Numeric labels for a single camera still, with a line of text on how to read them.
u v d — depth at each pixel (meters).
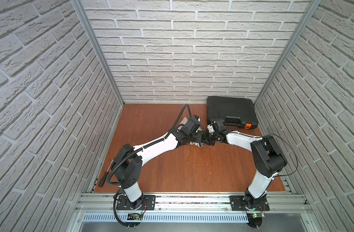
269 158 0.49
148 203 0.75
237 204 0.74
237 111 1.11
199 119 0.77
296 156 0.83
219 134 0.74
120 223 0.68
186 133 0.63
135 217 0.71
